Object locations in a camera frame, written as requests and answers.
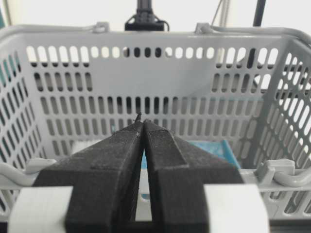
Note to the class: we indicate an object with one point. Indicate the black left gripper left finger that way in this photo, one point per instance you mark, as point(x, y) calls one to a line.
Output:
point(105, 180)

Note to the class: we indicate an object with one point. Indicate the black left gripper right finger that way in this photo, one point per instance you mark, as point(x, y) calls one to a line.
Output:
point(177, 173)

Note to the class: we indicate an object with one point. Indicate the grey plastic shopping basket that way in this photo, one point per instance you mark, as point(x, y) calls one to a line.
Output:
point(59, 91)

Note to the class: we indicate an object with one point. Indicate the black pole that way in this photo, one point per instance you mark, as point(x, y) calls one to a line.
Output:
point(259, 11)

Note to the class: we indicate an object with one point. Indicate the grey far basket handle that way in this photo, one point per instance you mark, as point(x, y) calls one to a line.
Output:
point(201, 28)

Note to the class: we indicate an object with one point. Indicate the black camera stand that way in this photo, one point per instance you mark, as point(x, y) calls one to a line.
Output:
point(145, 19)

